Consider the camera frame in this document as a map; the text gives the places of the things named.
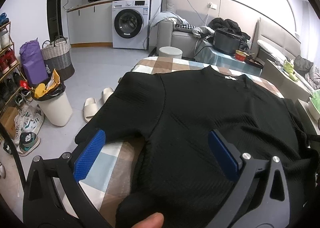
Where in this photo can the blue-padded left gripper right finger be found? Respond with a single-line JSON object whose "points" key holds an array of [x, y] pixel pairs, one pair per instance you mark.
{"points": [[273, 209]]}

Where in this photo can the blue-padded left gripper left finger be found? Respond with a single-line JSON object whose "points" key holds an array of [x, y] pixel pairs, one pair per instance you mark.
{"points": [[53, 196]]}

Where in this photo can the black knit sweater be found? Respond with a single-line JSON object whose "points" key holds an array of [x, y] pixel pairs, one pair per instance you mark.
{"points": [[176, 173]]}

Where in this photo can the left hand thumb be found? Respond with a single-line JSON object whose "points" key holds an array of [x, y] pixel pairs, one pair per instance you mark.
{"points": [[155, 220]]}

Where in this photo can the checkered bed sheet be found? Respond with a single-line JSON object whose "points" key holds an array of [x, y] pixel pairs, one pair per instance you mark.
{"points": [[109, 179]]}

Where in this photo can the teal black sneaker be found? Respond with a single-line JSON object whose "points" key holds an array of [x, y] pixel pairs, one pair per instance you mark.
{"points": [[27, 143]]}

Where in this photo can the white green sneaker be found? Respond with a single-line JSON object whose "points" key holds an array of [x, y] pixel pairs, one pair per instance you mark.
{"points": [[28, 121]]}

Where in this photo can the beige slipper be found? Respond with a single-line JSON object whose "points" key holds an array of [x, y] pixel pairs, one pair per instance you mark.
{"points": [[90, 109], [107, 92]]}

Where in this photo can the white tissue box holder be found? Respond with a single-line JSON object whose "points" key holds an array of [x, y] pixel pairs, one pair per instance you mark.
{"points": [[313, 105]]}

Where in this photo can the white trash bin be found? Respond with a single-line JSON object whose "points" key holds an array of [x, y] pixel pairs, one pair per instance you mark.
{"points": [[55, 105]]}

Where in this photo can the shoe rack with shoes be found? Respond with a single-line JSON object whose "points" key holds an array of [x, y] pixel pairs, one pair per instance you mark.
{"points": [[13, 82]]}

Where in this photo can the purple bag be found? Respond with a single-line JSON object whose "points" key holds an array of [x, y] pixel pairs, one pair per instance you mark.
{"points": [[33, 63]]}

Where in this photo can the green plush toy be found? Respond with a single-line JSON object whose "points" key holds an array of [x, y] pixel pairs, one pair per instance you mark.
{"points": [[289, 68]]}

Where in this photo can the woven laundry basket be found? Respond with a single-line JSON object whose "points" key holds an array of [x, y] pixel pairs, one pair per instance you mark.
{"points": [[56, 56]]}

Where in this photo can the red food bowl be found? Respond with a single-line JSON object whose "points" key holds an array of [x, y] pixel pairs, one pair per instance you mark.
{"points": [[240, 55]]}

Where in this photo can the teal side table cloth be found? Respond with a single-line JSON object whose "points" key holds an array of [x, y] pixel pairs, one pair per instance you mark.
{"points": [[205, 53]]}

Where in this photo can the black electric cooker pot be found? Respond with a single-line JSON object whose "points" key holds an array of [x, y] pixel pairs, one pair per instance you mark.
{"points": [[226, 42]]}

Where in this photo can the white round stool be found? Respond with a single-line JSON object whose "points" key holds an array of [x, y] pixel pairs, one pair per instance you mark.
{"points": [[170, 52]]}

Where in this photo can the grey sofa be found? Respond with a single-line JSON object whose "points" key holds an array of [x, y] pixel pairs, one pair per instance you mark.
{"points": [[195, 12]]}

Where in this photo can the kitchen counter cabinet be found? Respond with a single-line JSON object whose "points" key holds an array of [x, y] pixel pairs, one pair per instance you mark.
{"points": [[91, 25]]}

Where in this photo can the white front-load washing machine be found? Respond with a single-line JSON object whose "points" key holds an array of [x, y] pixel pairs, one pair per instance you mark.
{"points": [[130, 24]]}

